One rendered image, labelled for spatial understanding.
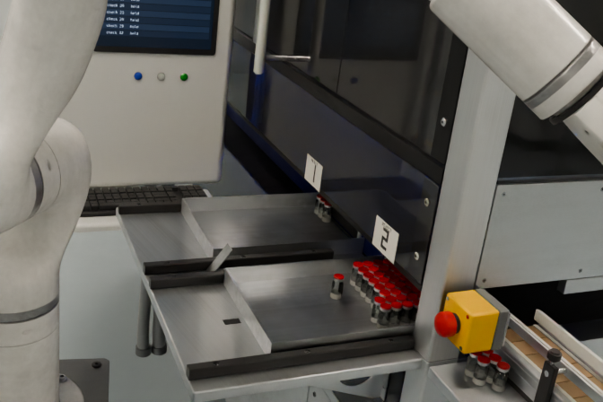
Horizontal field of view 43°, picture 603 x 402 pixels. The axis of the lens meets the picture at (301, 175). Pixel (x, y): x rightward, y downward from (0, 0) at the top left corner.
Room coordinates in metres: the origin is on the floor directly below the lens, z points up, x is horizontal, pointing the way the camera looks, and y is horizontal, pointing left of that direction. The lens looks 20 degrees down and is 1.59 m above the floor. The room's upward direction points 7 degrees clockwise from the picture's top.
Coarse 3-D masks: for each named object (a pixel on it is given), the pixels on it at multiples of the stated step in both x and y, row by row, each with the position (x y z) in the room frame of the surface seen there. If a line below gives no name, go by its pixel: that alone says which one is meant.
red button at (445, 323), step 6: (444, 312) 1.04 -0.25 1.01; (450, 312) 1.04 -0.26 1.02; (438, 318) 1.04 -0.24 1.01; (444, 318) 1.03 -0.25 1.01; (450, 318) 1.03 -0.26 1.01; (438, 324) 1.03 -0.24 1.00; (444, 324) 1.02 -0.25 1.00; (450, 324) 1.02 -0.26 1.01; (456, 324) 1.02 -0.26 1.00; (438, 330) 1.03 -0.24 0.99; (444, 330) 1.02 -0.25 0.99; (450, 330) 1.02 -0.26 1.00; (456, 330) 1.02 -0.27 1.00; (444, 336) 1.02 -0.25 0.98
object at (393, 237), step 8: (376, 224) 1.31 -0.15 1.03; (384, 224) 1.28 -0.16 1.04; (376, 232) 1.30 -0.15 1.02; (384, 232) 1.28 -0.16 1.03; (392, 232) 1.25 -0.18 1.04; (376, 240) 1.30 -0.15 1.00; (384, 240) 1.27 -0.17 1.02; (392, 240) 1.25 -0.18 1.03; (392, 248) 1.25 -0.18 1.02; (392, 256) 1.24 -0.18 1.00
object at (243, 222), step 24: (312, 192) 1.73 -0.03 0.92; (192, 216) 1.51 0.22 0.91; (216, 216) 1.59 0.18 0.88; (240, 216) 1.61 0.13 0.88; (264, 216) 1.62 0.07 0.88; (288, 216) 1.64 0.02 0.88; (312, 216) 1.66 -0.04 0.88; (216, 240) 1.46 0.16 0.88; (240, 240) 1.48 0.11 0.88; (264, 240) 1.49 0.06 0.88; (288, 240) 1.51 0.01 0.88; (312, 240) 1.52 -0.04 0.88; (336, 240) 1.47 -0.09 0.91; (360, 240) 1.49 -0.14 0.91
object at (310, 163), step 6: (306, 162) 1.62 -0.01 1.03; (312, 162) 1.59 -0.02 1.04; (318, 162) 1.57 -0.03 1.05; (306, 168) 1.62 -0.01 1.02; (312, 168) 1.59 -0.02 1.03; (318, 168) 1.56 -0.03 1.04; (306, 174) 1.61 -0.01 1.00; (312, 174) 1.58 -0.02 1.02; (318, 174) 1.56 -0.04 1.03; (312, 180) 1.58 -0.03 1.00; (318, 180) 1.56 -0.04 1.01; (318, 186) 1.55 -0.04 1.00
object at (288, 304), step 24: (288, 264) 1.33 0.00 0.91; (312, 264) 1.36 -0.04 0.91; (336, 264) 1.38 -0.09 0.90; (240, 288) 1.27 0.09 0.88; (264, 288) 1.28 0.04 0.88; (288, 288) 1.29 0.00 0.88; (312, 288) 1.31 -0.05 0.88; (240, 312) 1.19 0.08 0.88; (264, 312) 1.19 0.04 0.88; (288, 312) 1.21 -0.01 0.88; (312, 312) 1.22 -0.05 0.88; (336, 312) 1.23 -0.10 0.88; (360, 312) 1.24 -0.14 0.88; (264, 336) 1.08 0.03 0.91; (288, 336) 1.13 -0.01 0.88; (312, 336) 1.08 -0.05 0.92; (336, 336) 1.10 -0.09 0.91; (360, 336) 1.12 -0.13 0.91; (384, 336) 1.14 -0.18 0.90
